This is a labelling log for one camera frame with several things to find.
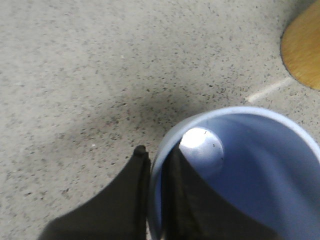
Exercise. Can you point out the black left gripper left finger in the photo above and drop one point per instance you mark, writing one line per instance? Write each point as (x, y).
(118, 212)

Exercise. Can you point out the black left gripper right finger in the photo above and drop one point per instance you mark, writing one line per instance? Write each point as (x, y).
(191, 210)

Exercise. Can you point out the blue plastic cup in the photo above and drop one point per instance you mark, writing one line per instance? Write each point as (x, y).
(260, 161)

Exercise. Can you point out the bamboo cylindrical holder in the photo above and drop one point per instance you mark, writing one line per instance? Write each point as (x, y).
(300, 47)

